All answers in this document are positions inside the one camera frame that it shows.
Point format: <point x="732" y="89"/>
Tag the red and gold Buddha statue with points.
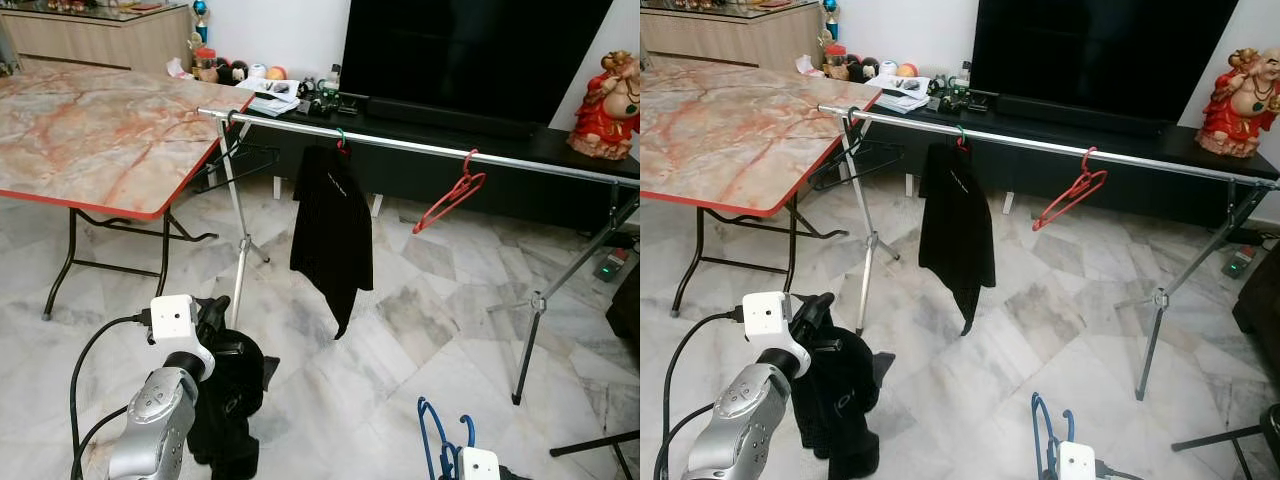
<point x="600" y="120"/>
<point x="1235" y="115"/>

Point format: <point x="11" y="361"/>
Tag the marble pattern folding table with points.
<point x="100" y="140"/>
<point x="740" y="140"/>

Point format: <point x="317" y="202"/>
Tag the white paper stack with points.
<point x="905" y="84"/>
<point x="275" y="88"/>

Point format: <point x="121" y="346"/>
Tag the black metal stand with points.
<point x="1215" y="437"/>
<point x="600" y="442"/>

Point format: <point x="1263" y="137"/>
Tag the black garment with grey print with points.
<point x="840" y="430"/>
<point x="230" y="430"/>

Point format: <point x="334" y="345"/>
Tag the black soundbar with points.
<point x="1080" y="115"/>
<point x="450" y="118"/>

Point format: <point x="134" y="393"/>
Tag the black plastic hanger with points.
<point x="272" y="155"/>
<point x="895" y="153"/>

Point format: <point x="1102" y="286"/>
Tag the small black box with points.
<point x="984" y="101"/>
<point x="354" y="104"/>

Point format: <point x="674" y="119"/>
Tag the large black television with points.
<point x="470" y="50"/>
<point x="1100" y="50"/>

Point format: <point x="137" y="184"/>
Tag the green plastic hanger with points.
<point x="958" y="133"/>
<point x="341" y="135"/>

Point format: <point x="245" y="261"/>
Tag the white tissue box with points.
<point x="808" y="68"/>
<point x="178" y="70"/>

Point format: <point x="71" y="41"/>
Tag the silver metal clothes rack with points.
<point x="1040" y="143"/>
<point x="420" y="148"/>

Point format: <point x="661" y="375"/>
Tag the black round plush toy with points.
<point x="226" y="72"/>
<point x="856" y="70"/>

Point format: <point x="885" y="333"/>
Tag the red plastic hanger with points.
<point x="473" y="178"/>
<point x="1093" y="176"/>

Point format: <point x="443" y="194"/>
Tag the blue plastic hanger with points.
<point x="1040" y="435"/>
<point x="427" y="440"/>

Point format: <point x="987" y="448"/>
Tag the small bottle with green label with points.
<point x="335" y="82"/>
<point x="965" y="78"/>

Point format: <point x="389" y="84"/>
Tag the glass jar with red lid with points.
<point x="205" y="68"/>
<point x="835" y="65"/>

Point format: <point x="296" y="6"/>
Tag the power strip with green light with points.
<point x="610" y="268"/>
<point x="1240" y="265"/>

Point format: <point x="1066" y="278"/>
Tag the black television console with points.
<point x="1050" y="178"/>
<point x="430" y="180"/>

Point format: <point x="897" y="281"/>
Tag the light wooden sideboard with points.
<point x="90" y="40"/>
<point x="730" y="38"/>

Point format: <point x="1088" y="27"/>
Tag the black garment with red collar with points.
<point x="335" y="230"/>
<point x="958" y="230"/>

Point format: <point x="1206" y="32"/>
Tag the blue and gold trophy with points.
<point x="201" y="30"/>
<point x="831" y="28"/>

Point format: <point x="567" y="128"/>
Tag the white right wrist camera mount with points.
<point x="478" y="466"/>
<point x="1077" y="462"/>

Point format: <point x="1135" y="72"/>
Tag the black gadget cluster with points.
<point x="318" y="100"/>
<point x="948" y="97"/>

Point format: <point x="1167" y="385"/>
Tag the dark brown sofa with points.
<point x="1262" y="315"/>
<point x="628" y="305"/>

